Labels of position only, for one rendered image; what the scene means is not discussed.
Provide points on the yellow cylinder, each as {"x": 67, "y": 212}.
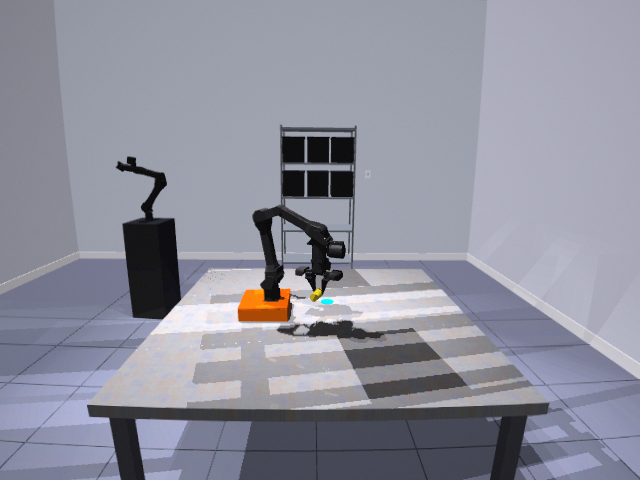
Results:
{"x": 316, "y": 295}

